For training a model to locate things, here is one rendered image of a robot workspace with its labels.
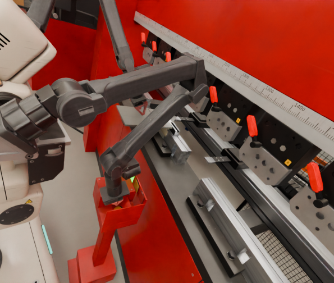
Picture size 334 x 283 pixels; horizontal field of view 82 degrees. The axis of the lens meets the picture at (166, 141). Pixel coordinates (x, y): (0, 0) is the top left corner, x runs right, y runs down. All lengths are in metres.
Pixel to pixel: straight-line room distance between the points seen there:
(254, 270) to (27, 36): 0.87
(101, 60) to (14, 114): 1.35
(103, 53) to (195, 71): 1.22
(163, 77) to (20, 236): 1.14
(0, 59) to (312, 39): 0.71
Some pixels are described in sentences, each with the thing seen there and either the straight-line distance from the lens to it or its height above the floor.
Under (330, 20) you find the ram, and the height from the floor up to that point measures 1.58.
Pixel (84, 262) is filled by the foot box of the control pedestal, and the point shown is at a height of 0.12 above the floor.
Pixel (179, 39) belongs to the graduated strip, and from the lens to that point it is 1.06.
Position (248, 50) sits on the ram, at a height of 1.46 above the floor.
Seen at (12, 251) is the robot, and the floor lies 0.28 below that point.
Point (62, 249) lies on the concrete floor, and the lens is 1.62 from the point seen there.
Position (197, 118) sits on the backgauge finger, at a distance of 1.19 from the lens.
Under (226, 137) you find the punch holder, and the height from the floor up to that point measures 1.20.
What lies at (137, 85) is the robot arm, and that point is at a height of 1.30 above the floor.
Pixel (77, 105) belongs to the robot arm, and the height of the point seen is 1.26.
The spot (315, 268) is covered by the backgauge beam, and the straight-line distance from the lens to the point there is 0.97.
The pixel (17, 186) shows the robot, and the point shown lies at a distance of 0.79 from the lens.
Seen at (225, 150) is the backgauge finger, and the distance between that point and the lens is 1.01.
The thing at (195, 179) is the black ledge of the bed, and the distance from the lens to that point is 0.96.
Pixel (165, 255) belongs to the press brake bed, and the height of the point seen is 0.66.
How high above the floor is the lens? 1.47
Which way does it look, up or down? 32 degrees down
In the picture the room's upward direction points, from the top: 23 degrees clockwise
